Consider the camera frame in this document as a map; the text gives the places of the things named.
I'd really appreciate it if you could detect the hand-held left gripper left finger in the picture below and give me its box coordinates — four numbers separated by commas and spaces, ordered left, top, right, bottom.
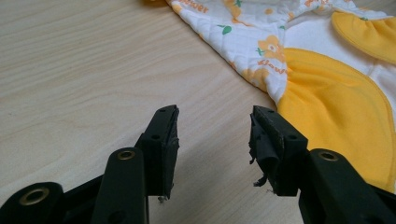
91, 104, 180, 224

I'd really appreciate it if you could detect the white and yellow floral garment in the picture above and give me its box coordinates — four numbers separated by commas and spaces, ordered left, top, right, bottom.
143, 0, 396, 194

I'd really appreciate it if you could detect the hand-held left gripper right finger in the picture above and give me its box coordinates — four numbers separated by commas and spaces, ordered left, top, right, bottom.
248, 105, 396, 224

